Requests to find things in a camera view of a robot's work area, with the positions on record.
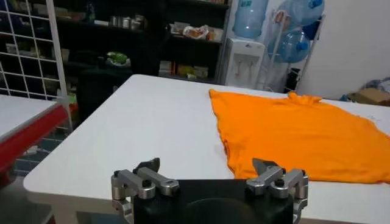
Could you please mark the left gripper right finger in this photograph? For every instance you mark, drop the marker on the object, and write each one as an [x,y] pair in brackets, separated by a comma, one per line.
[268,175]

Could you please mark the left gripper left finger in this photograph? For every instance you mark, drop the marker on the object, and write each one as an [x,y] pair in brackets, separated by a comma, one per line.
[158,181]

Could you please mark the orange t-shirt with white print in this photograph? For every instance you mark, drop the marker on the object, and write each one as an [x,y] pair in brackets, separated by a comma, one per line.
[298,137]

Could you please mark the pile of grey clothes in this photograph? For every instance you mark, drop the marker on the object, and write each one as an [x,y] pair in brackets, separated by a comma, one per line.
[379,83]

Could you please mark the black office chair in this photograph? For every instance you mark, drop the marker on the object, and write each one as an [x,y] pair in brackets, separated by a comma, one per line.
[100,91]

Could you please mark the basket of colourful snack packs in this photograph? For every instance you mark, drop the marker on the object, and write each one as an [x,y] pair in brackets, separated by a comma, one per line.
[72,105]

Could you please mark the white water dispenser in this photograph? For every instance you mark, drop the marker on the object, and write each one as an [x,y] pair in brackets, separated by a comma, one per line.
[243,61]

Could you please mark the black shelving unit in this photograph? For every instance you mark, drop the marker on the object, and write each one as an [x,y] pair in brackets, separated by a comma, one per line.
[152,54]

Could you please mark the bowl of green vegetables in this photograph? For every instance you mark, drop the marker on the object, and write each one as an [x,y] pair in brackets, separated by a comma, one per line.
[117,58]

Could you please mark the red-edged side table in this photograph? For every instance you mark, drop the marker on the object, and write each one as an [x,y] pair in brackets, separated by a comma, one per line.
[27,134]

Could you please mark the plastic bag with food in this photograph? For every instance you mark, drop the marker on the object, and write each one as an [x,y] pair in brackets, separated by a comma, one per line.
[195,32]

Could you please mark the upright blue water jug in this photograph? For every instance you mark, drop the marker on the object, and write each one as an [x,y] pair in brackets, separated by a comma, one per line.
[250,18]

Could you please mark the blue water jug lying tilted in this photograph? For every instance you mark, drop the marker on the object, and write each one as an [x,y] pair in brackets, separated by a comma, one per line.
[300,10]

